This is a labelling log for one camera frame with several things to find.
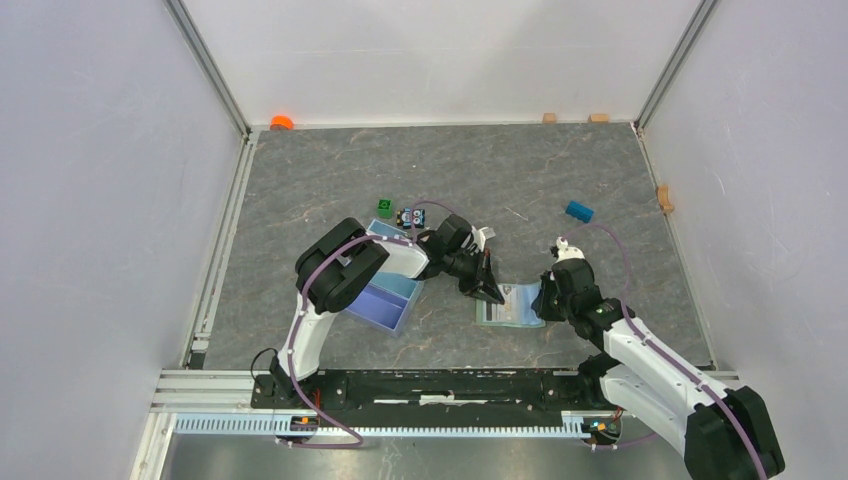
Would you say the aluminium frame rail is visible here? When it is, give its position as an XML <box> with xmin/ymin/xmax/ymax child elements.
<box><xmin>173</xmin><ymin>413</ymin><xmax>612</xmax><ymax>440</ymax></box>

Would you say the curved wooden piece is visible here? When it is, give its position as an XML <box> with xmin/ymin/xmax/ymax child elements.
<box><xmin>656</xmin><ymin>185</ymin><xmax>675</xmax><ymax>215</ymax></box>

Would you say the green toy cube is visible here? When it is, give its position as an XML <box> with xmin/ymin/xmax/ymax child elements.
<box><xmin>376</xmin><ymin>198</ymin><xmax>394</xmax><ymax>219</ymax></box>

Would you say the blue toy brick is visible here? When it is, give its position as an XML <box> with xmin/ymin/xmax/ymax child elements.
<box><xmin>565</xmin><ymin>201</ymin><xmax>594</xmax><ymax>223</ymax></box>

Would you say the purple cable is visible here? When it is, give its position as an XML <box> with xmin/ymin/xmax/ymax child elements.
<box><xmin>563</xmin><ymin>223</ymin><xmax>770</xmax><ymax>480</ymax></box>
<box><xmin>288</xmin><ymin>200</ymin><xmax>458</xmax><ymax>450</ymax></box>

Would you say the orange round cap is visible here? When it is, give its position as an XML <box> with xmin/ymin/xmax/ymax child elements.
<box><xmin>269</xmin><ymin>115</ymin><xmax>294</xmax><ymax>130</ymax></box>

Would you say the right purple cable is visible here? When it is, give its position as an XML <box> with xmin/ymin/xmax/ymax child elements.
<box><xmin>563</xmin><ymin>223</ymin><xmax>770</xmax><ymax>480</ymax></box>

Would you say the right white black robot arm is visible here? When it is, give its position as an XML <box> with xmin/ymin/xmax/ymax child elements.
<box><xmin>532</xmin><ymin>258</ymin><xmax>786</xmax><ymax>479</ymax></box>

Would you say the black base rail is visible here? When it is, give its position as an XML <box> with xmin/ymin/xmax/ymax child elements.
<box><xmin>251</xmin><ymin>368</ymin><xmax>621</xmax><ymax>429</ymax></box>

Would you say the green card holder wallet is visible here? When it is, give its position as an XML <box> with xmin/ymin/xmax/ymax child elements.
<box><xmin>475</xmin><ymin>282</ymin><xmax>546</xmax><ymax>329</ymax></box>

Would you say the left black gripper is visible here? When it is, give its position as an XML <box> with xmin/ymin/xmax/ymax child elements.
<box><xmin>443</xmin><ymin>248</ymin><xmax>504</xmax><ymax>307</ymax></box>

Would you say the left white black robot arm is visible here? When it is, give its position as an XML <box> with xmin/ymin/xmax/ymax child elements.
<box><xmin>269</xmin><ymin>214</ymin><xmax>505</xmax><ymax>408</ymax></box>

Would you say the blue three-compartment organizer tray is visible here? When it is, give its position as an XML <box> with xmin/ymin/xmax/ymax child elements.
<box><xmin>344</xmin><ymin>219</ymin><xmax>424</xmax><ymax>337</ymax></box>

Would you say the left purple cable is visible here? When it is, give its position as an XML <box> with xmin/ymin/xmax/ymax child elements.
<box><xmin>288</xmin><ymin>200</ymin><xmax>458</xmax><ymax>450</ymax></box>

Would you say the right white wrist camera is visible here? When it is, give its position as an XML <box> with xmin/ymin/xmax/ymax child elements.
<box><xmin>550</xmin><ymin>237</ymin><xmax>585</xmax><ymax>262</ymax></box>

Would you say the black blue owl toy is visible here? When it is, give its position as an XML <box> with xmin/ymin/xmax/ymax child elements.
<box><xmin>396</xmin><ymin>208</ymin><xmax>426</xmax><ymax>230</ymax></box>

